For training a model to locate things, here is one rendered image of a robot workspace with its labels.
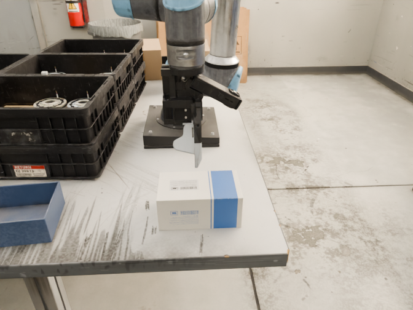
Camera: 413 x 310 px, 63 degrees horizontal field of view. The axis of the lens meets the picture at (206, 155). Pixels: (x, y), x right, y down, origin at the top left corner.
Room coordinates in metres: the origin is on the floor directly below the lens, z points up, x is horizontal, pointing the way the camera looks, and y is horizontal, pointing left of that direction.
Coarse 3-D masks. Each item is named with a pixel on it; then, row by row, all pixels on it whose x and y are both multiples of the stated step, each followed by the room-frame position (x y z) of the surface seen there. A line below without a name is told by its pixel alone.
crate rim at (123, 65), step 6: (36, 54) 1.40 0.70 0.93; (42, 54) 1.40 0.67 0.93; (48, 54) 1.40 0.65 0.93; (54, 54) 1.40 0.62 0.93; (60, 54) 1.40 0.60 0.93; (66, 54) 1.40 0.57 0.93; (72, 54) 1.40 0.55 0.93; (78, 54) 1.40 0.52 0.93; (84, 54) 1.40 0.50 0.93; (90, 54) 1.40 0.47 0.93; (96, 54) 1.40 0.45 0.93; (102, 54) 1.40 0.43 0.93; (108, 54) 1.40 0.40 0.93; (114, 54) 1.40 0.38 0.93; (120, 54) 1.40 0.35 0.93; (126, 54) 1.40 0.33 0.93; (24, 60) 1.31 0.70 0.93; (126, 60) 1.31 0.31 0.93; (12, 66) 1.22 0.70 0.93; (120, 66) 1.22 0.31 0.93; (126, 66) 1.30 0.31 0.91; (6, 72) 1.16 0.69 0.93; (114, 72) 1.15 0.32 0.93; (120, 72) 1.20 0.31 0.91; (114, 78) 1.13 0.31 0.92
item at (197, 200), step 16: (160, 176) 0.72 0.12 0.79; (176, 176) 0.72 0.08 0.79; (192, 176) 0.72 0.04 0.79; (208, 176) 0.72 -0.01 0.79; (224, 176) 0.72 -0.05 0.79; (160, 192) 0.65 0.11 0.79; (176, 192) 0.65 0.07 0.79; (192, 192) 0.65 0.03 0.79; (208, 192) 0.65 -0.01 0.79; (224, 192) 0.65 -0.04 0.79; (240, 192) 0.65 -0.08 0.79; (160, 208) 0.61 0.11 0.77; (176, 208) 0.62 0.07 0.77; (192, 208) 0.62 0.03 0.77; (208, 208) 0.62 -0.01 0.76; (224, 208) 0.62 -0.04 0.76; (240, 208) 0.63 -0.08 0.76; (160, 224) 0.61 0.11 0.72; (176, 224) 0.62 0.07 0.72; (192, 224) 0.62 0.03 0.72; (208, 224) 0.62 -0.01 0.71; (224, 224) 0.62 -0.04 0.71; (240, 224) 0.63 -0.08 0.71
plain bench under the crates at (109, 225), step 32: (160, 96) 1.54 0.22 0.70; (128, 128) 1.19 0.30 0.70; (224, 128) 1.19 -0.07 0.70; (128, 160) 0.95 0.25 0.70; (160, 160) 0.95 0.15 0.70; (192, 160) 0.95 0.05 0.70; (224, 160) 0.95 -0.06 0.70; (256, 160) 0.95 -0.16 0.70; (64, 192) 0.77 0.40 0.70; (96, 192) 0.77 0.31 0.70; (128, 192) 0.77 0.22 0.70; (256, 192) 0.77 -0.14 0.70; (64, 224) 0.64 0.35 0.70; (96, 224) 0.64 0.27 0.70; (128, 224) 0.64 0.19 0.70; (256, 224) 0.64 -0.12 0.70; (0, 256) 0.53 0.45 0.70; (32, 256) 0.53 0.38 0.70; (64, 256) 0.53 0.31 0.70; (96, 256) 0.53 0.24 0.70; (128, 256) 0.53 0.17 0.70; (160, 256) 0.53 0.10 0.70; (192, 256) 0.53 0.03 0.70; (224, 256) 0.53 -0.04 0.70; (256, 256) 0.54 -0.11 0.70; (32, 288) 0.56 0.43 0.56; (64, 288) 0.61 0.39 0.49
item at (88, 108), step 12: (108, 84) 1.04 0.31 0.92; (96, 96) 0.91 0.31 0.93; (0, 108) 0.82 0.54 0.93; (12, 108) 0.82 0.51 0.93; (24, 108) 0.82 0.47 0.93; (36, 108) 0.82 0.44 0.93; (48, 108) 0.82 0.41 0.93; (60, 108) 0.82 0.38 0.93; (72, 108) 0.82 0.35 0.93; (84, 108) 0.82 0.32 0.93
